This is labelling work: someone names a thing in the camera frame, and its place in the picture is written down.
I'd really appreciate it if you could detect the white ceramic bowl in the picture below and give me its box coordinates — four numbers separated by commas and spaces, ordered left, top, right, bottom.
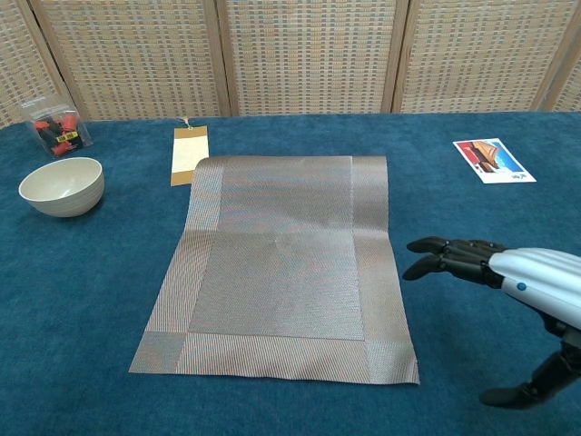
18, 156, 105, 218

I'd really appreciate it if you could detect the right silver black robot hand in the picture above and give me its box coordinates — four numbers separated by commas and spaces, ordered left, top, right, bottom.
401, 235, 581, 408

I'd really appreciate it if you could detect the colourful picture postcard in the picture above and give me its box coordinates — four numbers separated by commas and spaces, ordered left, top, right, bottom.
452, 137, 537, 184

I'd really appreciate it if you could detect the brown and cream bookmark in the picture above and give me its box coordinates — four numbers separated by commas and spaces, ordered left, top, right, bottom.
170, 116, 213, 188

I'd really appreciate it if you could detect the woven bamboo folding screen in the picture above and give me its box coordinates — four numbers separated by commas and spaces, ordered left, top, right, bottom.
0, 0, 581, 130

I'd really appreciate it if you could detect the blue velvet tablecloth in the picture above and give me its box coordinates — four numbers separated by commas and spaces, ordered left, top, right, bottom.
0, 110, 581, 436

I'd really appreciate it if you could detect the gray woven placemat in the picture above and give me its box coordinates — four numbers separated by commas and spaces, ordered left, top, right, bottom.
128, 154, 420, 386

